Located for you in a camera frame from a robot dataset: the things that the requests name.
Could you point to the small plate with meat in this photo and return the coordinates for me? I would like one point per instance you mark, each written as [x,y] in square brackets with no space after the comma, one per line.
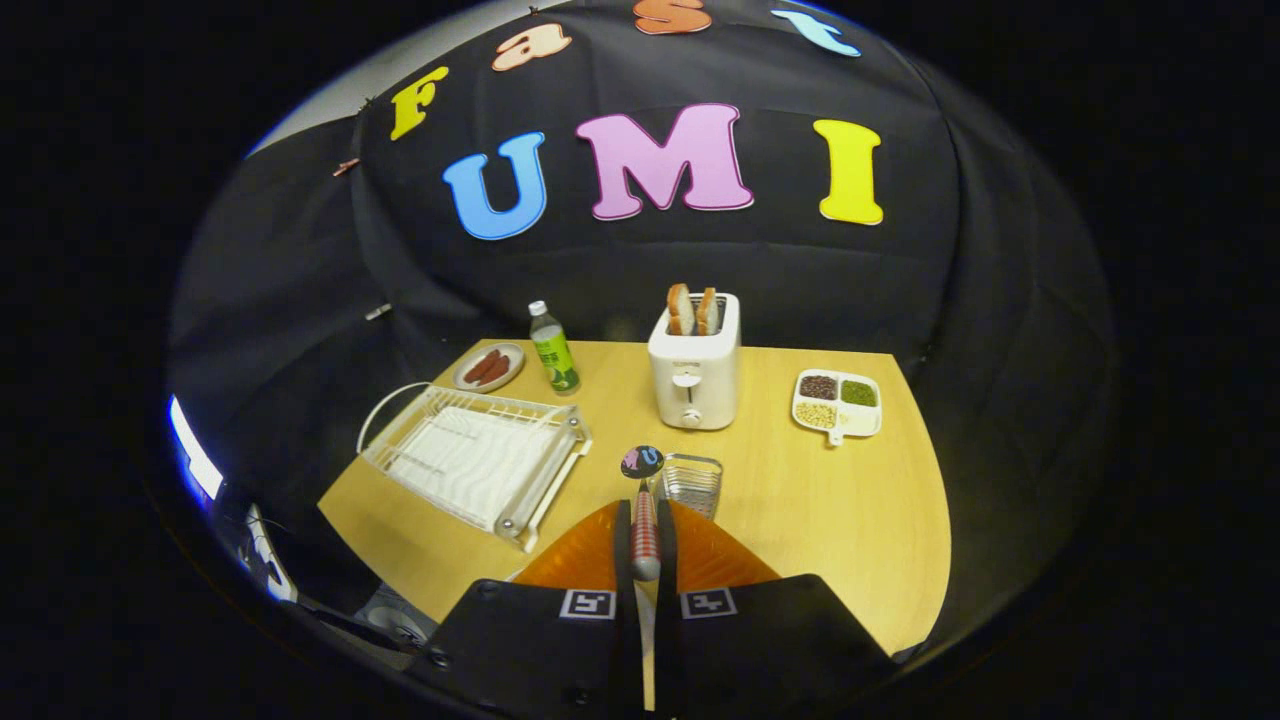
[510,352]

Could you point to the white toaster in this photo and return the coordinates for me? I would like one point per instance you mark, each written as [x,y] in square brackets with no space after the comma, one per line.
[693,385]

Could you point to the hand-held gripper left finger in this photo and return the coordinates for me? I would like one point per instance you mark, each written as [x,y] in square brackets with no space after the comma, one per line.
[530,640]

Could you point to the pink cloth clip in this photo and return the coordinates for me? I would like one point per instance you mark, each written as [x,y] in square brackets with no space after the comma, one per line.
[345,166]

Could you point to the green label drink bottle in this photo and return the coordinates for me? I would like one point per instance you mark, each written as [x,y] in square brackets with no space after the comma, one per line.
[554,350]

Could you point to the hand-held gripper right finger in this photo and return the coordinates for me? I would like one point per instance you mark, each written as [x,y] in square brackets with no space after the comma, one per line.
[760,640]

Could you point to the red meat piece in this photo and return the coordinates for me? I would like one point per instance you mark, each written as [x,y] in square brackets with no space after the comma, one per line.
[494,372]
[479,364]

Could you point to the white cloth clip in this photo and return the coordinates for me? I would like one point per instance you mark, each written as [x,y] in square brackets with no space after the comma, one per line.
[378,311]

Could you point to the black backdrop cloth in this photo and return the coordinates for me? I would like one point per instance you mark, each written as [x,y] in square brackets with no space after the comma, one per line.
[800,270]

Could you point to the white divided bean dish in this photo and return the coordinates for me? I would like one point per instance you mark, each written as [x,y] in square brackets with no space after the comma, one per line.
[860,420]

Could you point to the toasted bread slice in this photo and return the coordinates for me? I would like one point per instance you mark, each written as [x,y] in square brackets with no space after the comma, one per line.
[708,312]
[680,310]

